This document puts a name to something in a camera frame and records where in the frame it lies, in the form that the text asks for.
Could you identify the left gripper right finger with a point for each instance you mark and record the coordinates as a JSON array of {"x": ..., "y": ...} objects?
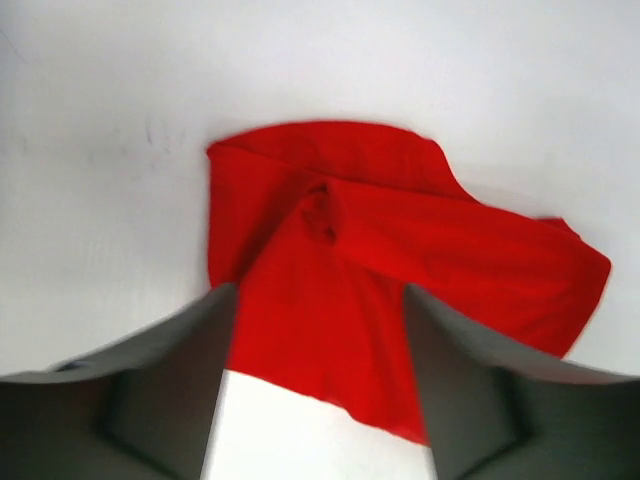
[{"x": 495, "y": 408}]

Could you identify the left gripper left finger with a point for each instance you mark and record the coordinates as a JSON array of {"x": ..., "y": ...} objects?
[{"x": 139, "y": 408}]

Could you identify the red t-shirt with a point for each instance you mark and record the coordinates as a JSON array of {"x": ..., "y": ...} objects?
[{"x": 322, "y": 224}]

